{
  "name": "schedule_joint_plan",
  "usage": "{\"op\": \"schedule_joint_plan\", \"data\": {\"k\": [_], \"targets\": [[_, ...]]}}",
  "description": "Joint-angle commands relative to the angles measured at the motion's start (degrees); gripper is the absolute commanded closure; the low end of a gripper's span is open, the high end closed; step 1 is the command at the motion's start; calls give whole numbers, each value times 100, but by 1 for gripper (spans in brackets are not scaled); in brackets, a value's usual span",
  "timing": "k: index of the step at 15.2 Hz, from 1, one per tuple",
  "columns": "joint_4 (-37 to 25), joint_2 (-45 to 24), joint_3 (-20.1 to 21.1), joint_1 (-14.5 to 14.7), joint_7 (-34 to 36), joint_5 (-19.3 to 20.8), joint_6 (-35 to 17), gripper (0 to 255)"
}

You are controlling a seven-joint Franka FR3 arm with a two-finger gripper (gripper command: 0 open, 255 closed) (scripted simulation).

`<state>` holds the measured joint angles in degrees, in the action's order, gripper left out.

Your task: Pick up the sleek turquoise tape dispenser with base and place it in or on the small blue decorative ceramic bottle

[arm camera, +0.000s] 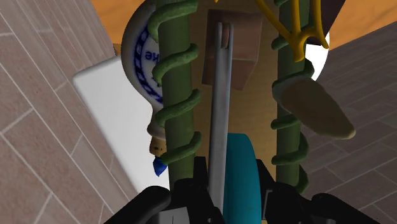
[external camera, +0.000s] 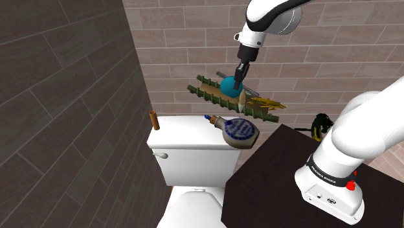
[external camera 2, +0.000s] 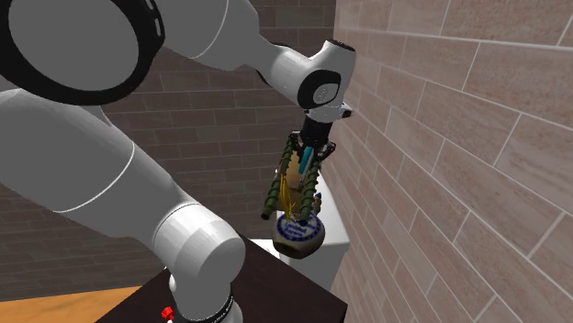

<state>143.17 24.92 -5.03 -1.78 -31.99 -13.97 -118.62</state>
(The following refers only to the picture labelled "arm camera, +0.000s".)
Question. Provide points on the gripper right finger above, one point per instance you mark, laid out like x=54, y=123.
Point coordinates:
x=288, y=208

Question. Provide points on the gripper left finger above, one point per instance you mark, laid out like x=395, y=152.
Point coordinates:
x=183, y=201

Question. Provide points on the teal rounded object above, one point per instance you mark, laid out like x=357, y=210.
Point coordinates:
x=242, y=180

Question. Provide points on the green pole with spiral vine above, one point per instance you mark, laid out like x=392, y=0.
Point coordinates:
x=175, y=80
x=288, y=145

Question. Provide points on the grey metal bar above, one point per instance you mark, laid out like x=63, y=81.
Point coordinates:
x=220, y=108

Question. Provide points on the beige oblong shape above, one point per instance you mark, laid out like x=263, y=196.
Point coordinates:
x=313, y=105

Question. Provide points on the white flat slab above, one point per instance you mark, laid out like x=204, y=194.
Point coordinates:
x=118, y=118

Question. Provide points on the white and blue corked bottle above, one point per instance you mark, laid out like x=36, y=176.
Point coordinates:
x=136, y=46

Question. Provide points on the yellow forked branch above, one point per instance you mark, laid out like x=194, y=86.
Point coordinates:
x=297, y=43

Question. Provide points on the brown box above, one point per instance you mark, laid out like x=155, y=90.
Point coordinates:
x=245, y=40

